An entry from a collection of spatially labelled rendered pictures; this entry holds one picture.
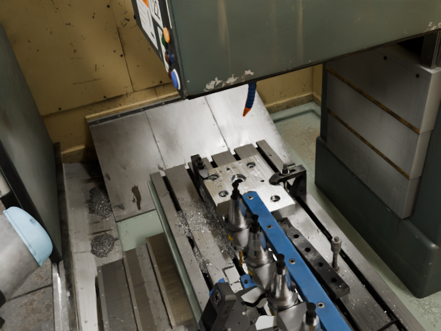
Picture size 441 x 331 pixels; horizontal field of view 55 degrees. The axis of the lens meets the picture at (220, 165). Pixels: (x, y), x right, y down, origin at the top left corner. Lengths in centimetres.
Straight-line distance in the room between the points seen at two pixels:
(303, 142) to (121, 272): 120
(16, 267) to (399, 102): 102
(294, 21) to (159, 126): 149
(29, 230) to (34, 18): 136
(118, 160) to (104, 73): 42
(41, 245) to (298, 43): 58
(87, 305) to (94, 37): 115
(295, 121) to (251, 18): 180
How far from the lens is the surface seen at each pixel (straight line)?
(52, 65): 211
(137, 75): 217
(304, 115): 255
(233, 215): 96
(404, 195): 142
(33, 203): 148
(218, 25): 72
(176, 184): 163
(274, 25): 76
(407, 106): 127
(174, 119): 220
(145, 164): 207
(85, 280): 173
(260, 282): 88
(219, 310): 80
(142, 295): 152
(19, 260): 81
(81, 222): 197
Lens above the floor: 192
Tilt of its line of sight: 37 degrees down
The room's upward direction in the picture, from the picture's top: 8 degrees counter-clockwise
